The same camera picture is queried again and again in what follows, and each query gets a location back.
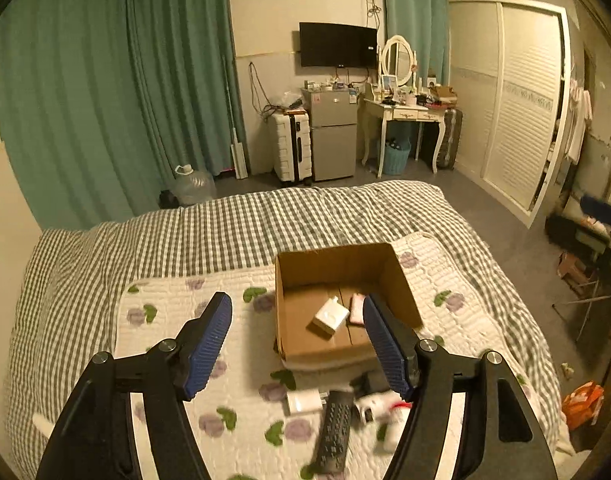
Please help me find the brown cardboard box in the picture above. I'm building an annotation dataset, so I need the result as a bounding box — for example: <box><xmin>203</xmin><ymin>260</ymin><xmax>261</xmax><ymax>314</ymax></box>
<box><xmin>275</xmin><ymin>243</ymin><xmax>423</xmax><ymax>372</ymax></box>

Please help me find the teal curtain right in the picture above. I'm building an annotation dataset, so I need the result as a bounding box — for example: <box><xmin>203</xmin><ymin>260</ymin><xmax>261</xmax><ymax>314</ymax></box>
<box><xmin>385</xmin><ymin>0</ymin><xmax>450</xmax><ymax>84</ymax></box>

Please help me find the white louvered wardrobe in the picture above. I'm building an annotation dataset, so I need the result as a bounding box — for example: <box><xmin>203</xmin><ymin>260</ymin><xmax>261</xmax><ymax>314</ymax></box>
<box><xmin>449</xmin><ymin>0</ymin><xmax>572</xmax><ymax>226</ymax></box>

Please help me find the black wall television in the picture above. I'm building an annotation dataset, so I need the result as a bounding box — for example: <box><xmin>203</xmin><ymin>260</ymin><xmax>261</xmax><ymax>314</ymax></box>
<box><xmin>299</xmin><ymin>22</ymin><xmax>377</xmax><ymax>70</ymax></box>

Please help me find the grey checkered bedspread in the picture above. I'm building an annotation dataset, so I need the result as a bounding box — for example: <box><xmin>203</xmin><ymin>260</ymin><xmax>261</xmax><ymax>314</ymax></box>
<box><xmin>5</xmin><ymin>180</ymin><xmax>569</xmax><ymax>479</ymax></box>

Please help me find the white small box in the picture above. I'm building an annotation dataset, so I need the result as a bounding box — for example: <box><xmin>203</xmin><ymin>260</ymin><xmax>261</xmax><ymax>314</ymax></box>
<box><xmin>286</xmin><ymin>389</ymin><xmax>324</xmax><ymax>416</ymax></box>

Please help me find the blue laundry basket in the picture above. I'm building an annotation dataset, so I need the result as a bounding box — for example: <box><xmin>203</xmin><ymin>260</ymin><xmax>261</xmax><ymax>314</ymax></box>
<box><xmin>383</xmin><ymin>140</ymin><xmax>411</xmax><ymax>176</ymax></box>

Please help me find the white mop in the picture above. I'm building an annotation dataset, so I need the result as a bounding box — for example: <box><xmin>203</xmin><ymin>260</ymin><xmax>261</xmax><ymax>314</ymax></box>
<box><xmin>224</xmin><ymin>56</ymin><xmax>250</xmax><ymax>181</ymax></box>

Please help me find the dark suitcase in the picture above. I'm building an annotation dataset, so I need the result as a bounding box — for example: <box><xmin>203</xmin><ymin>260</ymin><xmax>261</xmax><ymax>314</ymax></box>
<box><xmin>437</xmin><ymin>108</ymin><xmax>463</xmax><ymax>169</ymax></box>

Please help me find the orange snack bag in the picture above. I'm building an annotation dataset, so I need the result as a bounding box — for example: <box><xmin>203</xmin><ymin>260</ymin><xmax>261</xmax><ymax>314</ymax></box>
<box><xmin>561</xmin><ymin>382</ymin><xmax>604</xmax><ymax>431</ymax></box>

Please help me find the white charger box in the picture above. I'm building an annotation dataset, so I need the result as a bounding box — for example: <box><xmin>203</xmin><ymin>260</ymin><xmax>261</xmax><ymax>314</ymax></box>
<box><xmin>312</xmin><ymin>297</ymin><xmax>349</xmax><ymax>336</ymax></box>

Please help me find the brown wooden stool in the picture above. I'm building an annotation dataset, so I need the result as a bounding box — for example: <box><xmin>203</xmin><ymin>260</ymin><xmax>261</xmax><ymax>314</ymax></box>
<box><xmin>556</xmin><ymin>252</ymin><xmax>598</xmax><ymax>298</ymax></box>

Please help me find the teal curtain left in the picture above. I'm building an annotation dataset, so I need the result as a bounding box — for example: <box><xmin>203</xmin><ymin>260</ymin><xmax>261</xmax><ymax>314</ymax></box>
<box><xmin>0</xmin><ymin>0</ymin><xmax>244</xmax><ymax>230</ymax></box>

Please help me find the white dressing table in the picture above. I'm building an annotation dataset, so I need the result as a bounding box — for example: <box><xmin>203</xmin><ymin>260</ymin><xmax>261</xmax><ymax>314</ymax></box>
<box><xmin>359</xmin><ymin>96</ymin><xmax>447</xmax><ymax>179</ymax></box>

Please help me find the white floral quilted mat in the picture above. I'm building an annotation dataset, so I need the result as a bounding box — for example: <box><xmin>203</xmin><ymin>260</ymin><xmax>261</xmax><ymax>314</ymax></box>
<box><xmin>116</xmin><ymin>232</ymin><xmax>569</xmax><ymax>479</ymax></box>

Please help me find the clear water jug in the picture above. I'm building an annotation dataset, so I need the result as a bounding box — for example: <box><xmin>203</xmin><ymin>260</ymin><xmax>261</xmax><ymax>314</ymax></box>
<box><xmin>172</xmin><ymin>165</ymin><xmax>217</xmax><ymax>206</ymax></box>

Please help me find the white bottle red cap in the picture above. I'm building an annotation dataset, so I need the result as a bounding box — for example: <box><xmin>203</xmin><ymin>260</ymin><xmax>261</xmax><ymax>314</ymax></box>
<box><xmin>383</xmin><ymin>402</ymin><xmax>413</xmax><ymax>453</ymax></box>

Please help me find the silver mini fridge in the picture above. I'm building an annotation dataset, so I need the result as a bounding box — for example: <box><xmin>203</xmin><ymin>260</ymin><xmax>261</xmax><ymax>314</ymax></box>
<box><xmin>304</xmin><ymin>90</ymin><xmax>357</xmax><ymax>182</ymax></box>

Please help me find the black remote control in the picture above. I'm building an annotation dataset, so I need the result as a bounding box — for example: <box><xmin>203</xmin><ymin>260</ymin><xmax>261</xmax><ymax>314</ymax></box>
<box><xmin>312</xmin><ymin>390</ymin><xmax>354</xmax><ymax>474</ymax></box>

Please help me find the white suitcase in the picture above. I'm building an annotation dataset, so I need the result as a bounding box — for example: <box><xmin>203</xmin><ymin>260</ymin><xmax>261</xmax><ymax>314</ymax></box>
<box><xmin>268</xmin><ymin>110</ymin><xmax>313</xmax><ymax>183</ymax></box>

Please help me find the teal curtain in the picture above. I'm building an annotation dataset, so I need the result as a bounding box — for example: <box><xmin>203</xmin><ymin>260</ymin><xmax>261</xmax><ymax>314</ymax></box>
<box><xmin>385</xmin><ymin>0</ymin><xmax>450</xmax><ymax>84</ymax></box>
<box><xmin>0</xmin><ymin>0</ymin><xmax>244</xmax><ymax>230</ymax></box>

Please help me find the oval vanity mirror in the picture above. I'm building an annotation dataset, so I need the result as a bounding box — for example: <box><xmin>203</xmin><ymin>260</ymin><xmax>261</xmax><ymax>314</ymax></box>
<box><xmin>378</xmin><ymin>35</ymin><xmax>417</xmax><ymax>87</ymax></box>

